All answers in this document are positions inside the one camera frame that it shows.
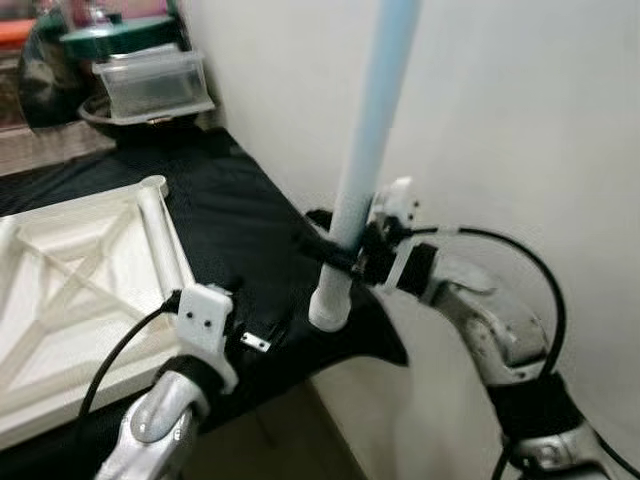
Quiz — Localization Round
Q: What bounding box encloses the white plastic table leg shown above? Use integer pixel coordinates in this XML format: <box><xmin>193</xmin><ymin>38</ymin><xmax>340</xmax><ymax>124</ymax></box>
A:
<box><xmin>308</xmin><ymin>0</ymin><xmax>423</xmax><ymax>333</ymax></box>

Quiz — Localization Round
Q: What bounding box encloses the black tablecloth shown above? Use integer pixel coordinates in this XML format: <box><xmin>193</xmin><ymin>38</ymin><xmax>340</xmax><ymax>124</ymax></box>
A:
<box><xmin>0</xmin><ymin>125</ymin><xmax>409</xmax><ymax>480</ymax></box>

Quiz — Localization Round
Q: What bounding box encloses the white plastic table top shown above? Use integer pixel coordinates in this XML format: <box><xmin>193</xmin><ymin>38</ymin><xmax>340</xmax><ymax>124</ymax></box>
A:
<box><xmin>0</xmin><ymin>175</ymin><xmax>196</xmax><ymax>451</ymax></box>

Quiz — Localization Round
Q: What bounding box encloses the clear plastic storage box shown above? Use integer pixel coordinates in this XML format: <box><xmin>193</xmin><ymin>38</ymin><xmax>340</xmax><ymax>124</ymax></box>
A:
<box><xmin>92</xmin><ymin>48</ymin><xmax>216</xmax><ymax>126</ymax></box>

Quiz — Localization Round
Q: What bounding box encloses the black round basin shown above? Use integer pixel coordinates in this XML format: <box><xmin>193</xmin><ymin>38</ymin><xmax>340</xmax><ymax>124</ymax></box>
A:
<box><xmin>78</xmin><ymin>95</ymin><xmax>216</xmax><ymax>136</ymax></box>

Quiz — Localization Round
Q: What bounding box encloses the pink patterned cloth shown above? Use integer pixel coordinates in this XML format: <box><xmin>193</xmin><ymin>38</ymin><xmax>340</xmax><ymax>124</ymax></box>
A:
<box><xmin>0</xmin><ymin>120</ymin><xmax>116</xmax><ymax>179</ymax></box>

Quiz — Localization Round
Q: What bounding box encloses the dark green round lid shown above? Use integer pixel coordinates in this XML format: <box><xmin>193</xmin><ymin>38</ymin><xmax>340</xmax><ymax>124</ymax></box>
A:
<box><xmin>60</xmin><ymin>15</ymin><xmax>183</xmax><ymax>63</ymax></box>

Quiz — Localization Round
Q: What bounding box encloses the dark plastic bag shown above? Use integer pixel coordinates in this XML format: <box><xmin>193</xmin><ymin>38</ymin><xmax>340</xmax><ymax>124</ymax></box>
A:
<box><xmin>18</xmin><ymin>15</ymin><xmax>101</xmax><ymax>131</ymax></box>

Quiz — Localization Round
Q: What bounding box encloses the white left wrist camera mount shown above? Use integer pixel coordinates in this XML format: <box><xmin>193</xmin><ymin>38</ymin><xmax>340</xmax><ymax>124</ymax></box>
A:
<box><xmin>176</xmin><ymin>283</ymin><xmax>241</xmax><ymax>393</ymax></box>

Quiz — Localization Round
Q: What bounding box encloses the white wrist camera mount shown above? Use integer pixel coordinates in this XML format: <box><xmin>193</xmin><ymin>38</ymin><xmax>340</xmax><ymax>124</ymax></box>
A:
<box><xmin>176</xmin><ymin>283</ymin><xmax>241</xmax><ymax>393</ymax></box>
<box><xmin>370</xmin><ymin>177</ymin><xmax>426</xmax><ymax>296</ymax></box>

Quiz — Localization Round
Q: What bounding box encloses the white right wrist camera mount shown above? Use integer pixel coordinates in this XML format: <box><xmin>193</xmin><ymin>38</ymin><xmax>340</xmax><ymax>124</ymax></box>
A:
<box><xmin>370</xmin><ymin>177</ymin><xmax>426</xmax><ymax>296</ymax></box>

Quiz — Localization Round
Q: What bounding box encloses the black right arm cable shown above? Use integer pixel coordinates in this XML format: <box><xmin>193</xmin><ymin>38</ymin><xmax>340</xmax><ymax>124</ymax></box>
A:
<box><xmin>405</xmin><ymin>225</ymin><xmax>640</xmax><ymax>480</ymax></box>

